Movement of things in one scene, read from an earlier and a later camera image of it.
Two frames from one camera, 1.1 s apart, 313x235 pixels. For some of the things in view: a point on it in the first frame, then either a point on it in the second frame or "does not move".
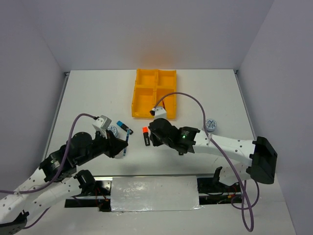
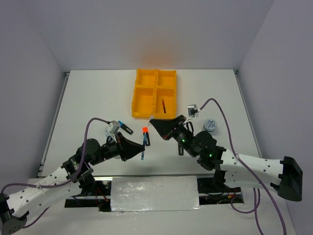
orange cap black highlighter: (145, 130) does not move
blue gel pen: (127, 141) -> (144, 143)
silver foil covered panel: (155, 193) does not move
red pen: (164, 105) does not move
